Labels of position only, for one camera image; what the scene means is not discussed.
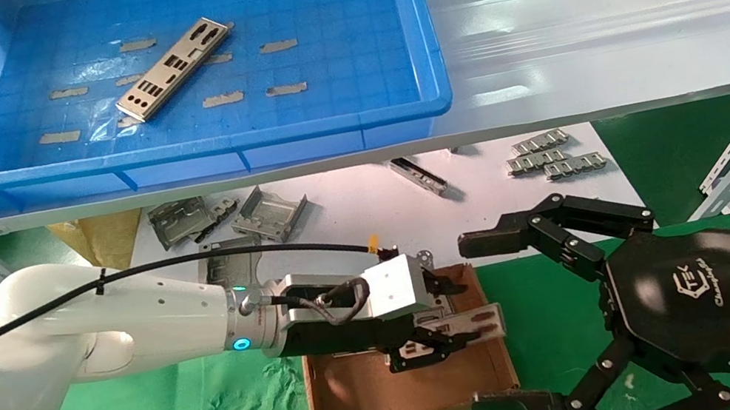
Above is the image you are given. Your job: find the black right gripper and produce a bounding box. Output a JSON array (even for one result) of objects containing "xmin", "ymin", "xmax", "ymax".
[{"xmin": 438, "ymin": 162, "xmax": 730, "ymax": 410}]

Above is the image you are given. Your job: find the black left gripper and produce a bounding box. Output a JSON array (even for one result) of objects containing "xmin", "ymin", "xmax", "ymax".
[{"xmin": 269, "ymin": 263, "xmax": 487, "ymax": 394}]

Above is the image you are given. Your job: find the silver metal shield plate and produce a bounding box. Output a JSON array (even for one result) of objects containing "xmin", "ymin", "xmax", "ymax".
[
  {"xmin": 385, "ymin": 300, "xmax": 511, "ymax": 369},
  {"xmin": 103, "ymin": 13, "xmax": 243, "ymax": 127}
]

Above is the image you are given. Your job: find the brown cardboard box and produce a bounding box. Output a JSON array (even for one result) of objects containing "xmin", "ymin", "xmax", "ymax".
[{"xmin": 288, "ymin": 257, "xmax": 526, "ymax": 410}]

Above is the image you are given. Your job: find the blue plastic tray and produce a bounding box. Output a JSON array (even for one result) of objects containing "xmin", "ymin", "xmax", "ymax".
[{"xmin": 0, "ymin": 0, "xmax": 460, "ymax": 218}]

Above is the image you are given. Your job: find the white shelf board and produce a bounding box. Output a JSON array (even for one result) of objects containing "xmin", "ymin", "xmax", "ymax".
[{"xmin": 95, "ymin": 114, "xmax": 663, "ymax": 338}]

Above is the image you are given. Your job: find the silver toothed metal strip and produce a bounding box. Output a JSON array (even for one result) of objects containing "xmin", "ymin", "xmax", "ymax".
[
  {"xmin": 510, "ymin": 127, "xmax": 572, "ymax": 158},
  {"xmin": 506, "ymin": 147, "xmax": 572, "ymax": 177},
  {"xmin": 543, "ymin": 150, "xmax": 609, "ymax": 182}
]

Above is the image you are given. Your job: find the grey flat stamped plate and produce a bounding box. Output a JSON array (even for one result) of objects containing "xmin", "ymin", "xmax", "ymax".
[{"xmin": 192, "ymin": 233, "xmax": 270, "ymax": 295}]

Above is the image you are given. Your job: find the yellow woven bag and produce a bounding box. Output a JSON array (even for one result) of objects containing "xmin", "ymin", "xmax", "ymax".
[{"xmin": 46, "ymin": 208, "xmax": 155, "ymax": 300}]

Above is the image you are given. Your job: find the clear plastic film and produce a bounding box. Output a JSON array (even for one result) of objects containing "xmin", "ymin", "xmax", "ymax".
[{"xmin": 85, "ymin": 99, "xmax": 143, "ymax": 143}]

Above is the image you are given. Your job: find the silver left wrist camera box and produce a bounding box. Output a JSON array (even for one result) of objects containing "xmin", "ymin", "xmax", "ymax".
[{"xmin": 356, "ymin": 250, "xmax": 433, "ymax": 324}]

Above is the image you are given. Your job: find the narrow slotted metal rail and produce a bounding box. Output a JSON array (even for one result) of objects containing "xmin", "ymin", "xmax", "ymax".
[{"xmin": 389, "ymin": 151, "xmax": 451, "ymax": 204}]

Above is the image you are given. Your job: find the grey folded metal bracket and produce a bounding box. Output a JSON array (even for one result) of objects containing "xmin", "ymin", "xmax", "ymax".
[{"xmin": 226, "ymin": 178, "xmax": 316, "ymax": 252}]

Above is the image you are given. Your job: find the grey stamped metal bracket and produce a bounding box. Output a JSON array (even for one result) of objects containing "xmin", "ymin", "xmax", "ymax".
[{"xmin": 145, "ymin": 190, "xmax": 246, "ymax": 254}]

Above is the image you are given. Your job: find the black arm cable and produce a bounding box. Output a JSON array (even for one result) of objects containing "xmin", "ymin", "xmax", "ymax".
[{"xmin": 0, "ymin": 219, "xmax": 406, "ymax": 368}]

